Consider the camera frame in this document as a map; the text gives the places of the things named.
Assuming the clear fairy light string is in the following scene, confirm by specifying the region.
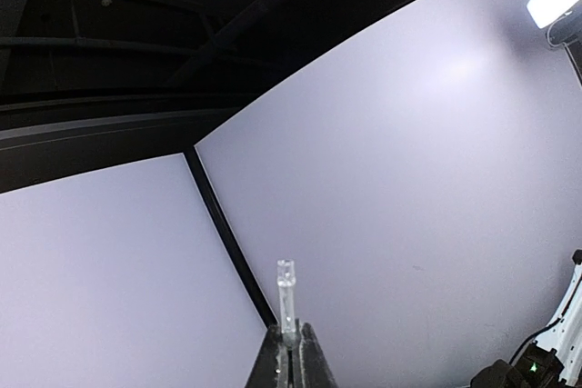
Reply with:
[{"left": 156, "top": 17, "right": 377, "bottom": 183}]
[{"left": 276, "top": 259, "right": 296, "bottom": 347}]

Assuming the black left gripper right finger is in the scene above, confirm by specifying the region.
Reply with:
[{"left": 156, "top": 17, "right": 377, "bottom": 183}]
[{"left": 290, "top": 323, "right": 337, "bottom": 388}]

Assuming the black left corner post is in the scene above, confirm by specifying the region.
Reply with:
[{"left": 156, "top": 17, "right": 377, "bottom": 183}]
[{"left": 183, "top": 146, "right": 276, "bottom": 328}]

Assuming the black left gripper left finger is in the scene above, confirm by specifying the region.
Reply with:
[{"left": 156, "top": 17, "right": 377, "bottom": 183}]
[{"left": 245, "top": 324, "right": 291, "bottom": 388}]

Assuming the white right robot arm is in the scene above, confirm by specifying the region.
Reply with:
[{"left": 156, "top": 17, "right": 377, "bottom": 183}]
[{"left": 470, "top": 249, "right": 581, "bottom": 388}]

